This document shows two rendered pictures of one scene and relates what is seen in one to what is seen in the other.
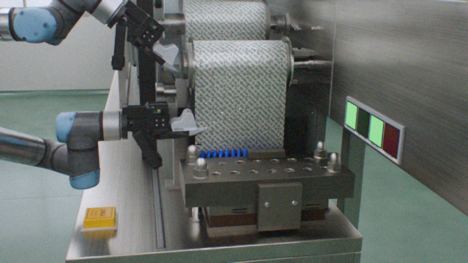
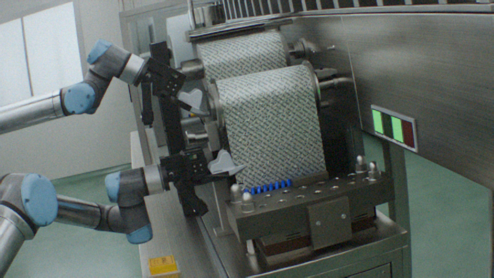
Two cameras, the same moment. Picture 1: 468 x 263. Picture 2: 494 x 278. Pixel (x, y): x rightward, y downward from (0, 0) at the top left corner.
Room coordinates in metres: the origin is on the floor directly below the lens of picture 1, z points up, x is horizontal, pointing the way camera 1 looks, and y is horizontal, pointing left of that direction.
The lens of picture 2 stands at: (-0.36, 0.00, 1.48)
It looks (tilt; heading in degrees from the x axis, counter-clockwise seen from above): 11 degrees down; 2
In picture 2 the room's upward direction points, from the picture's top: 11 degrees counter-clockwise
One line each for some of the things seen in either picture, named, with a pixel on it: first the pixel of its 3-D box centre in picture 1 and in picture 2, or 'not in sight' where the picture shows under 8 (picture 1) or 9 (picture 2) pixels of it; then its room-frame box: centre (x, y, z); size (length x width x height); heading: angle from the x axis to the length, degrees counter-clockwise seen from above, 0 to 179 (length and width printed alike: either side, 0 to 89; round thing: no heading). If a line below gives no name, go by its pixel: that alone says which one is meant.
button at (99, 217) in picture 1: (100, 217); (162, 265); (1.09, 0.31, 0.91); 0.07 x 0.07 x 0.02; 11
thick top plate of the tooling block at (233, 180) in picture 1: (264, 177); (311, 201); (1.14, -0.08, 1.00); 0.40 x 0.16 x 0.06; 101
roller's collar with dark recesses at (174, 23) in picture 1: (174, 24); (192, 69); (1.53, 0.18, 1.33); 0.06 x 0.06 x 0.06; 11
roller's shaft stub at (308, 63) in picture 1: (298, 63); (323, 84); (1.34, -0.17, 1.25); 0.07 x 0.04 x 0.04; 101
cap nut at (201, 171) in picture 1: (201, 167); (247, 201); (1.06, 0.07, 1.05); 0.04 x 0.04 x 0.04
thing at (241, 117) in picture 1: (240, 120); (278, 151); (1.25, -0.02, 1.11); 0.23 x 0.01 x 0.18; 101
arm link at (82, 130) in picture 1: (81, 128); (126, 186); (1.18, 0.37, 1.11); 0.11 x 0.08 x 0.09; 101
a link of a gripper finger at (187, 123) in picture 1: (189, 123); (227, 163); (1.21, 0.11, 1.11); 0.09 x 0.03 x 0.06; 99
